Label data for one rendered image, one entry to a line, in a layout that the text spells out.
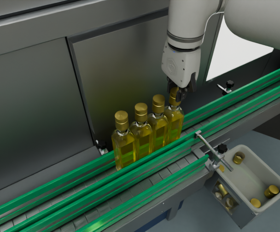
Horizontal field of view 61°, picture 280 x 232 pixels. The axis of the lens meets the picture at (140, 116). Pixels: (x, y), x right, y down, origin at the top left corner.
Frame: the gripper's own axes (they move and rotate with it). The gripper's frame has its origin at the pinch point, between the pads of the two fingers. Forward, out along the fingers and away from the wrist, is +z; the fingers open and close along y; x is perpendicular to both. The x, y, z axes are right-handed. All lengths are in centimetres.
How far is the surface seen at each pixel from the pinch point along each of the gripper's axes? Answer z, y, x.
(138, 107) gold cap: -0.1, 0.5, -12.6
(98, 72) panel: -5.9, -11.5, -18.0
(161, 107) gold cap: 2.2, 1.7, -6.2
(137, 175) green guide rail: 23.6, 6.4, -16.6
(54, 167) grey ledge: 28.0, -12.9, -39.0
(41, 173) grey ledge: 28, -13, -44
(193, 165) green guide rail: 19.9, 13.8, -0.9
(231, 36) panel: -0.5, -12.8, 33.1
